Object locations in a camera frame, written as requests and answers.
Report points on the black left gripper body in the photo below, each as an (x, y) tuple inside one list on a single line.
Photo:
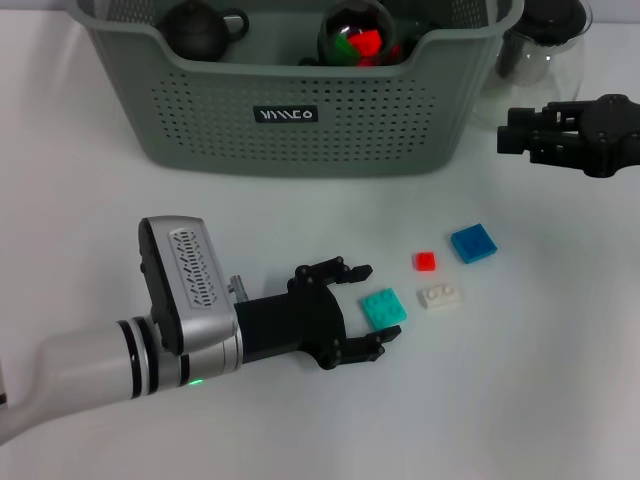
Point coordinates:
[(295, 325)]

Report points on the orange-red slope brick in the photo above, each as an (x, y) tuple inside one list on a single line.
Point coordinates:
[(369, 42)]

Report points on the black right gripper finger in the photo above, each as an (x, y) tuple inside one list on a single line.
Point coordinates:
[(512, 141), (525, 118)]

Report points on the wide white toy brick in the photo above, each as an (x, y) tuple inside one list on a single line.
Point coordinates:
[(440, 297)]

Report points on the glass carafe with black lid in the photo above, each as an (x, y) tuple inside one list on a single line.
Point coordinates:
[(540, 50)]

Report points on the small orange-red square brick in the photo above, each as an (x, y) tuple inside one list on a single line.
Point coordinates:
[(425, 261)]

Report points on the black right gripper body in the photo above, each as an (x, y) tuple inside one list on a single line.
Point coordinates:
[(612, 135)]

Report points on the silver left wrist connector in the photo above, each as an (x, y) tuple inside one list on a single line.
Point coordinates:
[(239, 287)]

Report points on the teal square brick plate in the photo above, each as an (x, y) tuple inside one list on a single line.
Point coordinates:
[(383, 307)]

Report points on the blue square brick plate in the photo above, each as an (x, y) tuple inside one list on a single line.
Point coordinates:
[(473, 243)]

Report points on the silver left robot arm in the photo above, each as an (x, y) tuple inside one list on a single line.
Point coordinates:
[(75, 365)]

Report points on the grey-green perforated storage bin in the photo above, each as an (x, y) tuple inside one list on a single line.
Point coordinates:
[(350, 125)]

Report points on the dark clay teapot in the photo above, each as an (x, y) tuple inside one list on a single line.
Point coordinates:
[(195, 30)]

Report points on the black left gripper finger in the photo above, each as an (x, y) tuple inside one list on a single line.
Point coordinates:
[(335, 272), (370, 345)]

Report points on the green toy brick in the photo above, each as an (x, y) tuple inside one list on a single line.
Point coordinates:
[(345, 46)]

